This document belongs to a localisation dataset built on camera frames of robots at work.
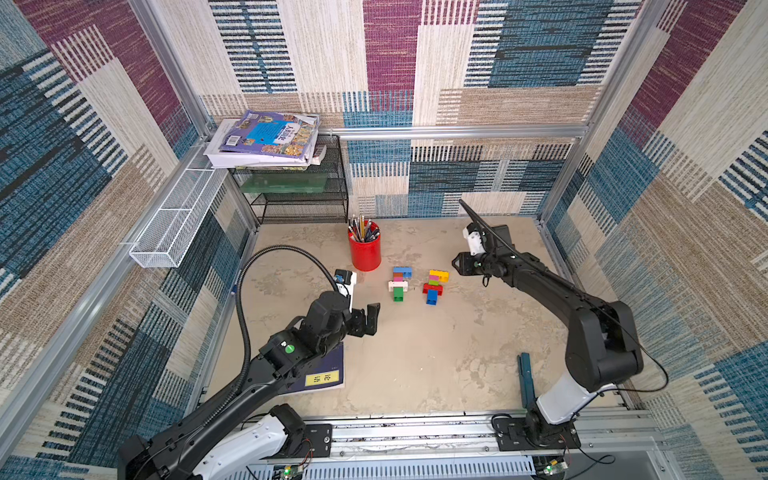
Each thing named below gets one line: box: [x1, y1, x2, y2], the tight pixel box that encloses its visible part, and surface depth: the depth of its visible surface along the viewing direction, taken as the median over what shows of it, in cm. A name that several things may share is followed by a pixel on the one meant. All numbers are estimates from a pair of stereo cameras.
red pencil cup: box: [348, 220, 381, 272], surface depth 104 cm
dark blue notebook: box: [278, 341, 345, 396], surface depth 83 cm
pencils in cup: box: [348, 214, 380, 242], surface depth 101 cm
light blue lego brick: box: [393, 266, 413, 279], surface depth 107 cm
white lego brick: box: [388, 281, 408, 292], surface depth 101 cm
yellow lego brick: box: [429, 269, 449, 283], surface depth 104 cm
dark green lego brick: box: [393, 287, 405, 302], surface depth 99 cm
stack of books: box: [204, 110, 327, 171], surface depth 81 cm
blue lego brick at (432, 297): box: [426, 289, 439, 306], surface depth 98 cm
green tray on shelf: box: [239, 173, 328, 194], surface depth 101 cm
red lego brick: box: [422, 283, 443, 296], surface depth 101 cm
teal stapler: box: [517, 352, 536, 409], surface depth 83 cm
